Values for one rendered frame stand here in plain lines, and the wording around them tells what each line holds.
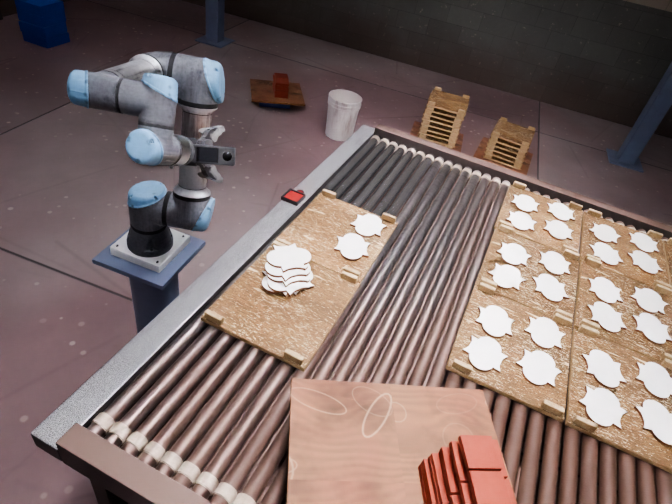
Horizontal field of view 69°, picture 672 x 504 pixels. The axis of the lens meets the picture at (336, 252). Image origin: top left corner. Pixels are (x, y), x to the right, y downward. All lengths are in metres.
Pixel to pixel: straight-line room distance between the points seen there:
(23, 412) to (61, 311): 0.58
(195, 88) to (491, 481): 1.22
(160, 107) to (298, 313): 0.73
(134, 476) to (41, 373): 1.49
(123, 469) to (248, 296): 0.60
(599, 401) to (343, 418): 0.81
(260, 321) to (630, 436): 1.10
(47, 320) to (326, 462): 2.01
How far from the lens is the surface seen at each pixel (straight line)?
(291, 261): 1.60
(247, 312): 1.52
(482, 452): 1.07
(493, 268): 1.93
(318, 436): 1.18
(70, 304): 2.92
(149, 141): 1.13
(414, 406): 1.27
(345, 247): 1.78
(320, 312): 1.54
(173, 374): 1.41
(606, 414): 1.66
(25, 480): 2.40
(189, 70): 1.51
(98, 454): 1.28
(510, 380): 1.58
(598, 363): 1.79
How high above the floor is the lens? 2.06
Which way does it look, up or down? 40 degrees down
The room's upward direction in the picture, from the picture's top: 12 degrees clockwise
